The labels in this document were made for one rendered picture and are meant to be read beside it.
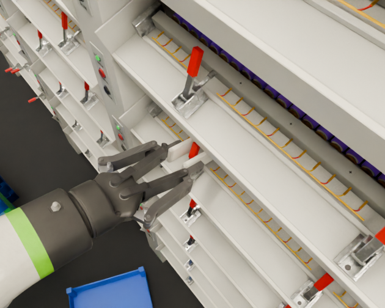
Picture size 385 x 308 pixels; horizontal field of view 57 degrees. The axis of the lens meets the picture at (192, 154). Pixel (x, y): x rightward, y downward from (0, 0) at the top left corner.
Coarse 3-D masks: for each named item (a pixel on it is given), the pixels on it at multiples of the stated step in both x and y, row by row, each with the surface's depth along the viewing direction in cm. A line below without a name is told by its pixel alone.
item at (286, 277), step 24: (144, 96) 65; (120, 120) 66; (144, 120) 69; (168, 120) 68; (168, 144) 66; (168, 168) 65; (216, 168) 62; (192, 192) 62; (216, 192) 61; (240, 192) 60; (216, 216) 59; (240, 216) 58; (264, 216) 57; (240, 240) 57; (264, 240) 56; (264, 264) 55; (288, 264) 54; (312, 264) 53; (288, 288) 53; (336, 288) 51
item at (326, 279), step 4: (324, 276) 46; (328, 276) 45; (320, 280) 46; (324, 280) 46; (328, 280) 45; (332, 280) 45; (316, 284) 47; (320, 284) 47; (324, 284) 46; (328, 284) 46; (312, 288) 48; (316, 288) 48; (320, 288) 47; (308, 292) 49; (312, 292) 49; (316, 292) 48; (304, 296) 50; (308, 296) 50; (312, 296) 49; (308, 300) 50
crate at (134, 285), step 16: (128, 272) 140; (144, 272) 140; (80, 288) 139; (96, 288) 142; (112, 288) 142; (128, 288) 142; (144, 288) 142; (80, 304) 139; (96, 304) 139; (112, 304) 139; (128, 304) 139; (144, 304) 139
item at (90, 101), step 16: (16, 16) 111; (32, 32) 113; (32, 48) 110; (48, 48) 107; (48, 64) 106; (64, 64) 105; (64, 80) 102; (80, 80) 101; (80, 96) 99; (96, 96) 97; (96, 112) 96; (112, 144) 86
